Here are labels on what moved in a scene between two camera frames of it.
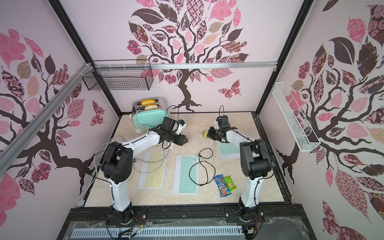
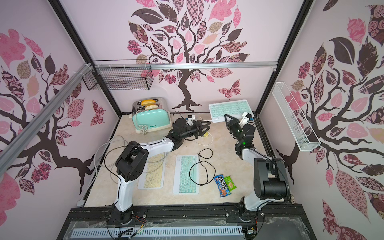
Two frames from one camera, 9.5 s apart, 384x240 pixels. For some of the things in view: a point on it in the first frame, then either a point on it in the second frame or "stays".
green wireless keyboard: (182, 184) stays
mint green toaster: (147, 113) stays
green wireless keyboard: (227, 151) to (235, 109)
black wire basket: (117, 75) stays
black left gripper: (180, 139) to (197, 126)
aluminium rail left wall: (7, 151) stays
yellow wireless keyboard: (153, 171) stays
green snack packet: (230, 183) stays
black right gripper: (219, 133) to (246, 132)
